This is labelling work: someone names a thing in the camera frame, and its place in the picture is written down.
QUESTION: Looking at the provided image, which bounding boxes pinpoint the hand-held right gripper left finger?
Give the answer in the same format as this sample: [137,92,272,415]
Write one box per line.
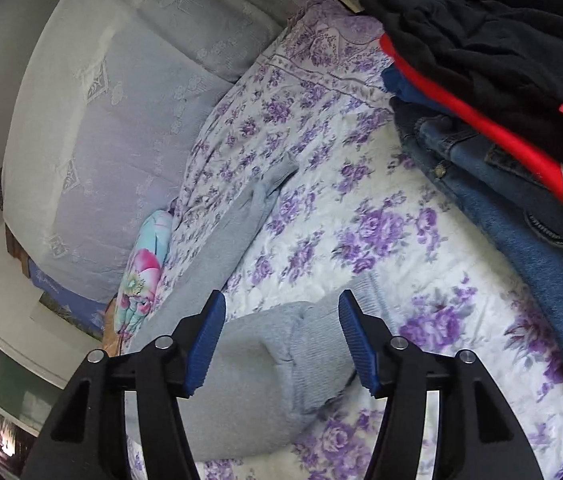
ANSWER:
[22,290,227,480]

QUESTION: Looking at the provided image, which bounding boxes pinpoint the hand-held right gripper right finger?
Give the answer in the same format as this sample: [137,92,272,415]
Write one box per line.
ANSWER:
[337,289,545,480]

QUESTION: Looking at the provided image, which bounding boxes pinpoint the grey sweatshirt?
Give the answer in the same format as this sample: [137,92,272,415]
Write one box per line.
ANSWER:
[124,152,392,461]

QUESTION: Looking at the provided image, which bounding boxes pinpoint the tan orange cloth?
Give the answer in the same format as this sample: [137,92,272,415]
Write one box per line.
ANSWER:
[100,305,126,357]

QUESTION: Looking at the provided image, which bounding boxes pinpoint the colourful floral folded blanket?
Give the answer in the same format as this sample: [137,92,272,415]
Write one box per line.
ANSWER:
[114,210,175,341]

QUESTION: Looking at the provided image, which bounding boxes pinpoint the blue printed cloth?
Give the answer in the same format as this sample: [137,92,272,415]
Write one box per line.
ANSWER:
[26,259,112,311]

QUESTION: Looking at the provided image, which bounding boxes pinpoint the purple floral bedspread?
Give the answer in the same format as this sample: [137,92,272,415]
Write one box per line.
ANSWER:
[126,0,563,480]

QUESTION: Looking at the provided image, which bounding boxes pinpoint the blue denim jeans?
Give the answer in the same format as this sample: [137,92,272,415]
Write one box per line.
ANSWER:
[391,97,563,411]

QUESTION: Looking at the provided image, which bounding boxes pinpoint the white framed window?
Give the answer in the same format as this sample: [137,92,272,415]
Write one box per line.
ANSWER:
[0,330,70,476]

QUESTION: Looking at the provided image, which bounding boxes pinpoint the wooden headboard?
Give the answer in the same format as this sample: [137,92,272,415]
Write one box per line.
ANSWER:
[4,222,32,278]

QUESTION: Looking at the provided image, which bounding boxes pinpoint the red and white garment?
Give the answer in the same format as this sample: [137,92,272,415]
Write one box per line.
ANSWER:
[379,32,563,241]

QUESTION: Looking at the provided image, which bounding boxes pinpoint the dark blue garment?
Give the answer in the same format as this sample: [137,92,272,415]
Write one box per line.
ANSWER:
[381,67,442,111]

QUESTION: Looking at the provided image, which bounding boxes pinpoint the black garment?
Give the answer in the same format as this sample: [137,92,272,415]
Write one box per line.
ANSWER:
[359,0,563,191]

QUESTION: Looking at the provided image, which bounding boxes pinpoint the landscape wall poster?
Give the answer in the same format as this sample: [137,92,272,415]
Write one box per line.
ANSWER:
[39,292,108,343]

